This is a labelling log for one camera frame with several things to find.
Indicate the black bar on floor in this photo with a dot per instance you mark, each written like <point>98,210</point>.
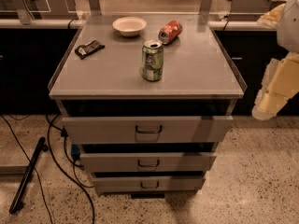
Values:
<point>17,201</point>

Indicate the blue plug box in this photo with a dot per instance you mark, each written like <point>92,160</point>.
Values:
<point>75,152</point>

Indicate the grey bottom drawer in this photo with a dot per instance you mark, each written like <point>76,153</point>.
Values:
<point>147,183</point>

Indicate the green soda can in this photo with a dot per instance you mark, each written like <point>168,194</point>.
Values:
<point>152,60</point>

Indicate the grey drawer cabinet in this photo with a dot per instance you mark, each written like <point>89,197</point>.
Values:
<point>199,79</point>

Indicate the white horizontal rail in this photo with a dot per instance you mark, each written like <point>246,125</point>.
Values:
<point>37,23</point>

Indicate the grey drawer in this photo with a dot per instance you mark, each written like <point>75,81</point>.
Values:
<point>147,183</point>
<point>147,162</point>
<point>127,130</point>

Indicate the white bowl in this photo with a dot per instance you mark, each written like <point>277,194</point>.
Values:
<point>129,26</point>

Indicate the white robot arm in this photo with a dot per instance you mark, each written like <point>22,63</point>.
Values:
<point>287,11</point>

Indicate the orange soda can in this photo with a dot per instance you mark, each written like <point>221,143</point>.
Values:
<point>169,32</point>

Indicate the dark snack wrapper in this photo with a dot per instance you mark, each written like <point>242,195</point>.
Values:
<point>86,50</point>

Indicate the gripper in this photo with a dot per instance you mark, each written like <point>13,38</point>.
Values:
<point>290,27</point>

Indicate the grey top drawer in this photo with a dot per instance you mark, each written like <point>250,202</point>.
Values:
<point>127,130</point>

